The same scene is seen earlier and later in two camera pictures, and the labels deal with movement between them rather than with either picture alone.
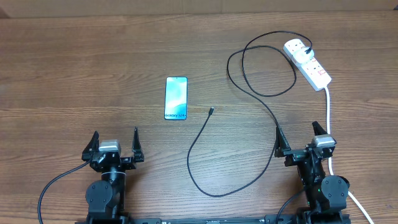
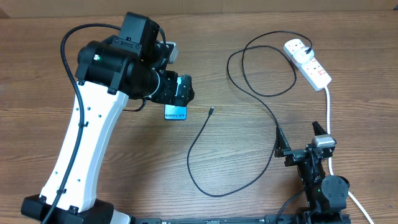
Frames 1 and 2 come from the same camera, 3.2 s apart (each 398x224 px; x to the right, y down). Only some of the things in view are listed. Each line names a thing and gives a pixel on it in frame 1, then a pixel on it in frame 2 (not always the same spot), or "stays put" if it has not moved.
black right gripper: [294, 155] stays put
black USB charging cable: [253, 99] stays put
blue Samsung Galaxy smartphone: [176, 100] stays put
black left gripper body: [125, 164] → [166, 91]
